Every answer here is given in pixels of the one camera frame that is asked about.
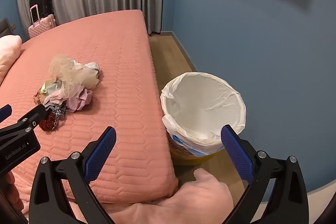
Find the dark red velvet scrunchie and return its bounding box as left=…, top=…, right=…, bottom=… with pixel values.
left=39, top=113, right=65, bottom=132

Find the leopard print scrunchie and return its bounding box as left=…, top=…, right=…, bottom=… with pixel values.
left=49, top=104, right=67, bottom=130

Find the lilac fabric pouch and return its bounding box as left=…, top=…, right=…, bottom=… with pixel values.
left=43, top=86, right=93, bottom=113

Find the beige tulle fabric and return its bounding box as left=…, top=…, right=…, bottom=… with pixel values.
left=49, top=55, right=99, bottom=97

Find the brown scrunchie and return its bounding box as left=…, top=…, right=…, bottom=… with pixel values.
left=33, top=89, right=47, bottom=105

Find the light green cloth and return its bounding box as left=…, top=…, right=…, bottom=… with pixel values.
left=40, top=80, right=54, bottom=94

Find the grey sock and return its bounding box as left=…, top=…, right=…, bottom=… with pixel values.
left=84, top=62, right=100, bottom=78

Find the person left hand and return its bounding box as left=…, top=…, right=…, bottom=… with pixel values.
left=3, top=172, right=24, bottom=211

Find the pink pillow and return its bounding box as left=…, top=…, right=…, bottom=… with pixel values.
left=0, top=35, right=22, bottom=84

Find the pink suitcase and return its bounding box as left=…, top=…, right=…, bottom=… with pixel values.
left=28, top=5, right=56, bottom=39

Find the pink quilted bed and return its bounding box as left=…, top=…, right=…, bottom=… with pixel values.
left=1, top=10, right=178, bottom=204

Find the black suitcase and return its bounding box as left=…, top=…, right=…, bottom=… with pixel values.
left=29, top=0, right=54, bottom=19

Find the white bin liner bag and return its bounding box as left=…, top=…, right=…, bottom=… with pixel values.
left=160, top=72, right=246, bottom=157

